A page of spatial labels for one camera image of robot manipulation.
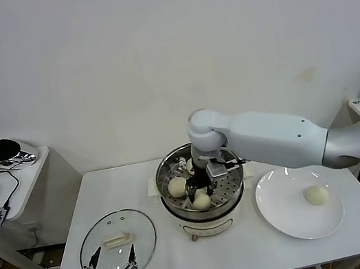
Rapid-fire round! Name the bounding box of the round white plate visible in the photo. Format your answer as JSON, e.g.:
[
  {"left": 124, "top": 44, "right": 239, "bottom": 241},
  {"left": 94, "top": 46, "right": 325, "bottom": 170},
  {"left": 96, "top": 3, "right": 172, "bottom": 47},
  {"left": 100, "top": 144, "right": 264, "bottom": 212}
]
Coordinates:
[{"left": 250, "top": 158, "right": 349, "bottom": 248}]

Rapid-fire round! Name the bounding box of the shiny chrome rounded device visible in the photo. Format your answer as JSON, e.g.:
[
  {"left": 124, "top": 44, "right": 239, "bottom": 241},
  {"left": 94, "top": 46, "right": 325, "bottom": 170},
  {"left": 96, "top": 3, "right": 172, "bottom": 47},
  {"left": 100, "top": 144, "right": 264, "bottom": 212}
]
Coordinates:
[{"left": 0, "top": 133, "right": 40, "bottom": 170}]

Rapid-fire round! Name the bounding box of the black usb hub cable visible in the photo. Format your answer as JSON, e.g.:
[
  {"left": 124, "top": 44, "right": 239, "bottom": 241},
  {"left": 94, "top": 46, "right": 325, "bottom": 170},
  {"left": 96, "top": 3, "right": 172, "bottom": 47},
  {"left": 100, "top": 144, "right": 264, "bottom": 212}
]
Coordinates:
[{"left": 0, "top": 162, "right": 25, "bottom": 211}]

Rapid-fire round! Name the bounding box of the stainless steel steamer basket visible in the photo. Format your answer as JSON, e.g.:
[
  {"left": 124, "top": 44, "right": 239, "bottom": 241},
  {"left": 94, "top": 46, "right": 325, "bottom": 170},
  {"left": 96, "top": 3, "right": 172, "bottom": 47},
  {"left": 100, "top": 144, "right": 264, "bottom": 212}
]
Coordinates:
[{"left": 139, "top": 132, "right": 261, "bottom": 229}]

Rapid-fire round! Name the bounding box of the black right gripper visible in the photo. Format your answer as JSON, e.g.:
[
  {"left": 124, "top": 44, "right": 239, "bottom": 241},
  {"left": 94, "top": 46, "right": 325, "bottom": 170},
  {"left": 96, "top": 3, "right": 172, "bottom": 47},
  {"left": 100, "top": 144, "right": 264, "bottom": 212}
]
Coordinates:
[{"left": 181, "top": 163, "right": 222, "bottom": 208}]

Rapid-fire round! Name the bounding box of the white steamed baozi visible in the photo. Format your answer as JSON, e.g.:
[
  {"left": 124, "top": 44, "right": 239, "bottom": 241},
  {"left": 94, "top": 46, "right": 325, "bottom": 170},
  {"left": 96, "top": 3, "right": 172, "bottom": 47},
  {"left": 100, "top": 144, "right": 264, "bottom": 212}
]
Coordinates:
[
  {"left": 166, "top": 176, "right": 192, "bottom": 200},
  {"left": 184, "top": 158, "right": 197, "bottom": 176},
  {"left": 302, "top": 183, "right": 332, "bottom": 209},
  {"left": 190, "top": 191, "right": 214, "bottom": 212}
]

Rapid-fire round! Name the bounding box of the cream electric cooker base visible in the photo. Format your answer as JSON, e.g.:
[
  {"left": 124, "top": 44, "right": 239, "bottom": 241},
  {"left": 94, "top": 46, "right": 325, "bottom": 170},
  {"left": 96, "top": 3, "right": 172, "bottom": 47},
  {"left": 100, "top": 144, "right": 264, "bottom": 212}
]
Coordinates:
[{"left": 144, "top": 159, "right": 265, "bottom": 250}]

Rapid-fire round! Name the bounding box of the white side table with mouse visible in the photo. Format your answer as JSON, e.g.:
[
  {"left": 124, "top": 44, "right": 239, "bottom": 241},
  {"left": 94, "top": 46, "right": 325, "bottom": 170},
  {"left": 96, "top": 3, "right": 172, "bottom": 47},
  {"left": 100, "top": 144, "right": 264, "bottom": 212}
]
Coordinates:
[{"left": 0, "top": 139, "right": 98, "bottom": 269}]

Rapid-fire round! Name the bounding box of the round glass pot lid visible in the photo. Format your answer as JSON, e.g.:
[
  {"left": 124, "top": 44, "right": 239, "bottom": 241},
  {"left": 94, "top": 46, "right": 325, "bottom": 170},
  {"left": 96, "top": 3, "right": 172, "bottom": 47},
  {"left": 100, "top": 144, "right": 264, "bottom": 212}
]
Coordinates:
[{"left": 72, "top": 204, "right": 163, "bottom": 269}]

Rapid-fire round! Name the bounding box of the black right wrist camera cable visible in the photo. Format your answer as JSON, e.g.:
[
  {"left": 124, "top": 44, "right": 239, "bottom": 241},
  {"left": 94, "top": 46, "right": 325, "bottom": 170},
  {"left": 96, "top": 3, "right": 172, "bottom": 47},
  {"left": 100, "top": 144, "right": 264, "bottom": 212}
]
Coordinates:
[{"left": 221, "top": 153, "right": 252, "bottom": 171}]

